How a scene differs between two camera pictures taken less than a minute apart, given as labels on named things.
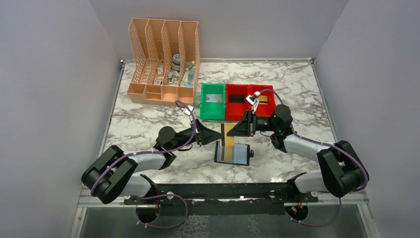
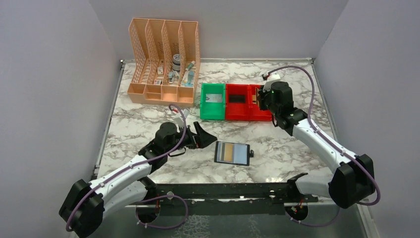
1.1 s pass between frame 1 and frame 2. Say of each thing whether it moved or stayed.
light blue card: stayed
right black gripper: moved
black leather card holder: stayed
